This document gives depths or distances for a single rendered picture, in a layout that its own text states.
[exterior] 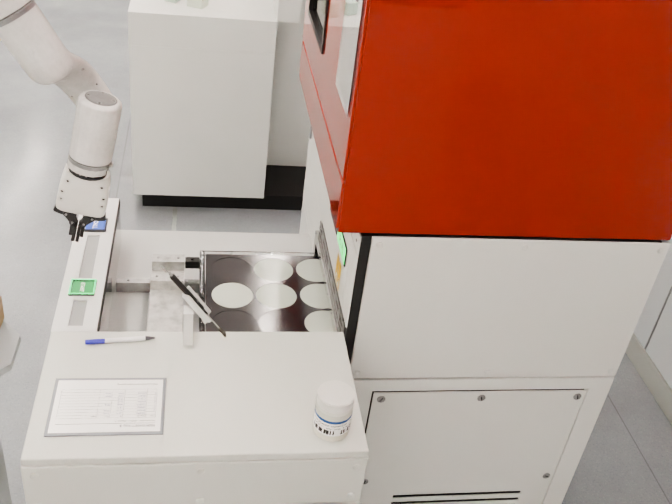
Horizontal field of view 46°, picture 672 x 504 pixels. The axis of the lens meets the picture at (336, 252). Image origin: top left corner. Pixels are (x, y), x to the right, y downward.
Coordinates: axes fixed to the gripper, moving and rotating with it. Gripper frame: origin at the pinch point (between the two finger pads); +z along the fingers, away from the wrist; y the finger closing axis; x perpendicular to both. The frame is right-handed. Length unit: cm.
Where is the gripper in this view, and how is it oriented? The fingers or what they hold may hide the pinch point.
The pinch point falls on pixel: (76, 230)
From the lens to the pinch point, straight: 179.9
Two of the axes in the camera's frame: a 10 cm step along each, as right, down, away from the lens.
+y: -9.4, -1.9, -2.8
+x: 1.3, 5.7, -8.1
